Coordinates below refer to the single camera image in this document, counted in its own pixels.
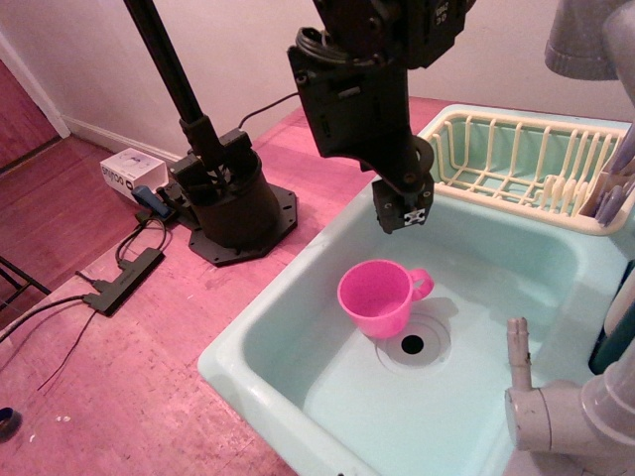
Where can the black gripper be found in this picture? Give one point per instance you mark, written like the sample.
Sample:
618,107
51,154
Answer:
358,109

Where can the pink plastic cup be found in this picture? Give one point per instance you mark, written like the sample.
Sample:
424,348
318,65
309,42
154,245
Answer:
378,295

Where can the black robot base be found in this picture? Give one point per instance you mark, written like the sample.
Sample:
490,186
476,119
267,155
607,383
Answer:
237,215

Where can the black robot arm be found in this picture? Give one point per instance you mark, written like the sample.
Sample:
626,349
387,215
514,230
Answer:
411,34

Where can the mint green toy sink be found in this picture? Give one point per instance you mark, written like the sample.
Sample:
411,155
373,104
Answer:
430,400

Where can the cream dish drying rack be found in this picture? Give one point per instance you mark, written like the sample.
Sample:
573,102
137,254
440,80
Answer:
545,167

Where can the lavender utensils in rack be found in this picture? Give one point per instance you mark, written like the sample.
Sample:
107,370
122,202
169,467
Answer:
613,193

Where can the beige toy faucet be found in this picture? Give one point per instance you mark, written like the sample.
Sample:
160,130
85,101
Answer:
595,420

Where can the white cardboard box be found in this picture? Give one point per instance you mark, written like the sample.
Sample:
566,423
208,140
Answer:
131,168

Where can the black usb hub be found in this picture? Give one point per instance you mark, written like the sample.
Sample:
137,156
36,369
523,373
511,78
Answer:
111,295

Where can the black tape roll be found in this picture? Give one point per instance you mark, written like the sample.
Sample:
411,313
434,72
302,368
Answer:
10,423

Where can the blue clamp handle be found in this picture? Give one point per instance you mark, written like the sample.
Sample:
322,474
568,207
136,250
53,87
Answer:
145,197

